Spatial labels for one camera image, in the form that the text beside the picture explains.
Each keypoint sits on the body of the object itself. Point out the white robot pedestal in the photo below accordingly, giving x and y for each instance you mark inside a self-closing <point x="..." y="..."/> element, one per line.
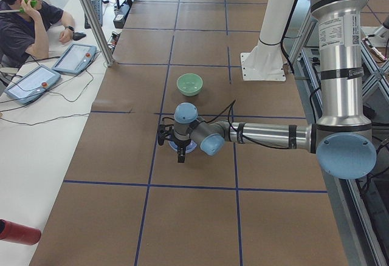
<point x="265" y="61"/>

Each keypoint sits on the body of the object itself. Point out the black computer mouse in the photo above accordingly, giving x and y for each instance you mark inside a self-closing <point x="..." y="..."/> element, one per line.
<point x="78" y="36"/>

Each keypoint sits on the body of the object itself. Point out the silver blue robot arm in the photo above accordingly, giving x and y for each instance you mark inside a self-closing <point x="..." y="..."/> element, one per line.
<point x="341" y="137"/>

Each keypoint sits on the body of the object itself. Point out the far blue teach pendant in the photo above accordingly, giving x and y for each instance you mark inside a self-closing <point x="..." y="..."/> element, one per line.
<point x="75" y="59"/>

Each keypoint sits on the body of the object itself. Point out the aluminium frame post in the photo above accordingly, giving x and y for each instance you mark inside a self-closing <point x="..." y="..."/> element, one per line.
<point x="97" y="31"/>

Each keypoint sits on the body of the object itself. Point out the blue teach pendant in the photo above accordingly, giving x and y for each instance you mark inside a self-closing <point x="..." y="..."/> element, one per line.
<point x="33" y="85"/>
<point x="75" y="59"/>

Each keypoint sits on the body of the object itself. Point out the blue bowl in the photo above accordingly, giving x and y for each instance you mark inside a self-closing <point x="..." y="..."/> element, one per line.
<point x="189" y="148"/>

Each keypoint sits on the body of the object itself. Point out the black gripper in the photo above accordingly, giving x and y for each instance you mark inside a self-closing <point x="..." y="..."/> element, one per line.
<point x="180" y="144"/>

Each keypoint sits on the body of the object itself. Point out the seated person dark shirt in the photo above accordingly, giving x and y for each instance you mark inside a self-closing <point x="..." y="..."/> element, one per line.
<point x="24" y="35"/>

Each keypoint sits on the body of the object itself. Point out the red cylinder bottle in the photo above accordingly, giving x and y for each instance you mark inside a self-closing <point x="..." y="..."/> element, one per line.
<point x="18" y="233"/>

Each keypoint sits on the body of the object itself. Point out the near blue teach pendant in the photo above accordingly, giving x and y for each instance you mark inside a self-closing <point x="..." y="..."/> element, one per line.
<point x="33" y="85"/>

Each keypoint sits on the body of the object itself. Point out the green bowl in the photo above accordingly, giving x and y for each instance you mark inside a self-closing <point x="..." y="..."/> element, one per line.
<point x="189" y="84"/>

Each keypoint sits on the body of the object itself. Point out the green handheld tool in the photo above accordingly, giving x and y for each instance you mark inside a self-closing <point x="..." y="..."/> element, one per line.
<point x="33" y="4"/>

